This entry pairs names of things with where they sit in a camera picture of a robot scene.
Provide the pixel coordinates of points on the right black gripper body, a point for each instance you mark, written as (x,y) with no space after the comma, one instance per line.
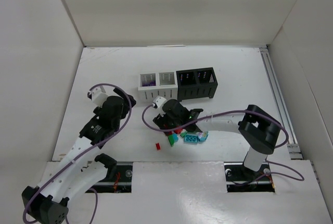
(164,123)

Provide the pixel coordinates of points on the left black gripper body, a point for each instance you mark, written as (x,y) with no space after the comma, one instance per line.
(124,97)

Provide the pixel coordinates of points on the red rounded lego brick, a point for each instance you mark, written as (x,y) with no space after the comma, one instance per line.
(178,131)

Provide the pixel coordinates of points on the purple lego brick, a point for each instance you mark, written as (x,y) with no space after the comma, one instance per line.
(148,84)

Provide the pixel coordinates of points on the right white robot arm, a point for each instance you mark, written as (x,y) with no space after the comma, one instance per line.
(258,128)

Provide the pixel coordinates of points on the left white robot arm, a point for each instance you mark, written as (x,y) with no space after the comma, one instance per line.
(84,164)

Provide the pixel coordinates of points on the small green lego piece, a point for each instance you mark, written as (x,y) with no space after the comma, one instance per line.
(183,134)

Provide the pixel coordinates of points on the green and blue lego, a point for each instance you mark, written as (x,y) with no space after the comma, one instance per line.
(173,138)

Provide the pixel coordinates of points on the cyan flat lego brick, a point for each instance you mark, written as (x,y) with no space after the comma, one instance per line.
(191,139)

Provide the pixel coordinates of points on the white double container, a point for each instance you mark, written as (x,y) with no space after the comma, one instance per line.
(166,86)

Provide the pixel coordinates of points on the cyan printed round lego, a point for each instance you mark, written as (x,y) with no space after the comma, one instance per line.
(202,136)

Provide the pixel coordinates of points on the black double container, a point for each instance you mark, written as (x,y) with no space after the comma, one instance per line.
(196,83)

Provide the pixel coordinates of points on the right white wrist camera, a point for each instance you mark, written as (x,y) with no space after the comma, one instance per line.
(158,102)

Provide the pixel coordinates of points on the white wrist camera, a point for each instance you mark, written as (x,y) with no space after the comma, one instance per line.
(158,102)
(97,96)

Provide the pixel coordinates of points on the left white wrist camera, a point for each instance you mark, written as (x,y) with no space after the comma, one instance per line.
(97,96)

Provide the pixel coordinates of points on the aluminium rail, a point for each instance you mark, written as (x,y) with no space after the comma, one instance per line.
(293,146)

